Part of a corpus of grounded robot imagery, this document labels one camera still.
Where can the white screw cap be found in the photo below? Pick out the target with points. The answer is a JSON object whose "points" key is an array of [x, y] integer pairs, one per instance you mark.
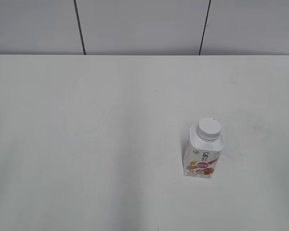
{"points": [[208, 129]]}

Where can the white yogurt drink bottle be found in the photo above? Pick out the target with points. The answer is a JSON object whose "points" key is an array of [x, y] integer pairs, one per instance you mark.
{"points": [[201, 156]]}

